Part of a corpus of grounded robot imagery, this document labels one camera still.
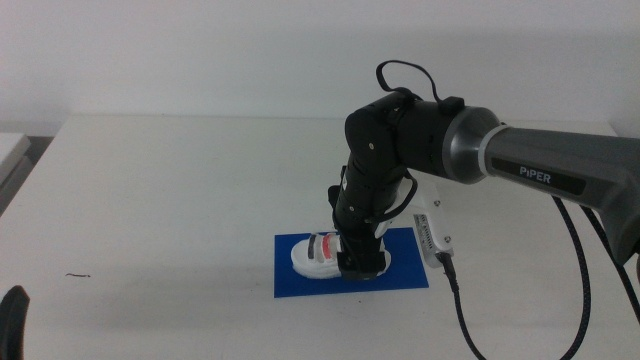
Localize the blue rectangular mat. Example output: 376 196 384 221
273 227 430 300

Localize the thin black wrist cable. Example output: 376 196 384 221
366 171 419 225

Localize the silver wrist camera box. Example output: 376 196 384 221
413 211 455 270

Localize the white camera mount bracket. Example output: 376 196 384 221
373 178 443 240

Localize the black braided camera cable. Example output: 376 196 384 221
437 251 487 360

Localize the thin black looped cable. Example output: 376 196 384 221
375 59 466 115

